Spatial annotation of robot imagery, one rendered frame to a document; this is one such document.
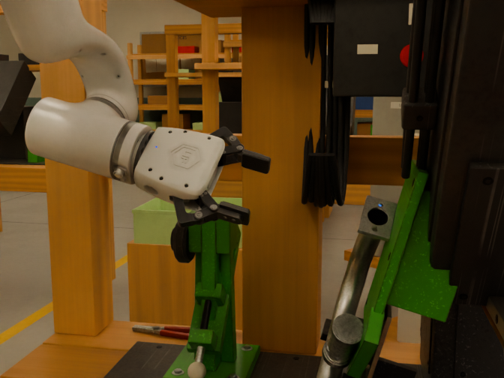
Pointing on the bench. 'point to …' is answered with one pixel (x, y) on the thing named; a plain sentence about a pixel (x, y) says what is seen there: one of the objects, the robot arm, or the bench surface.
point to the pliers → (164, 331)
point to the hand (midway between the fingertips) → (252, 189)
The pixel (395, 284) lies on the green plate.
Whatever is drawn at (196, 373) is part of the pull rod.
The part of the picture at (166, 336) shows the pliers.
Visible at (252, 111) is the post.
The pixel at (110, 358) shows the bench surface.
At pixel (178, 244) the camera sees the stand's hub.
